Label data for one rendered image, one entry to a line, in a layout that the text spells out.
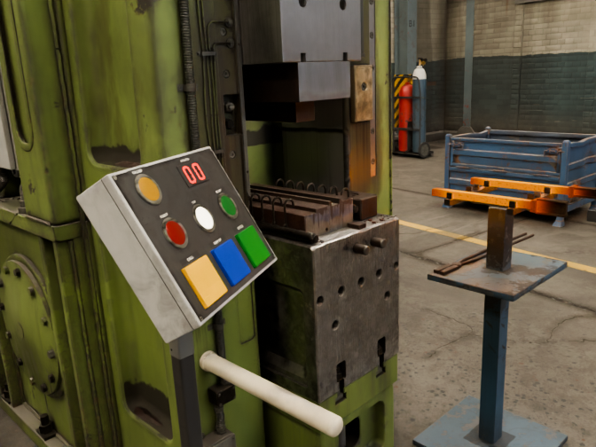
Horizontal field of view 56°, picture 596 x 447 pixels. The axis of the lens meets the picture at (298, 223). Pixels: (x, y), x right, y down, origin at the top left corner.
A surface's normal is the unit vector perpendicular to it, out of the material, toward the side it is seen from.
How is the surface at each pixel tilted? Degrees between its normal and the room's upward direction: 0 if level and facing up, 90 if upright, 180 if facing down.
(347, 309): 90
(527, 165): 89
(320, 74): 90
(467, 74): 90
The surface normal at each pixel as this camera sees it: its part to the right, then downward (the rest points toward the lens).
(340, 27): 0.72, 0.15
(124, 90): -0.70, 0.20
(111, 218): -0.33, 0.26
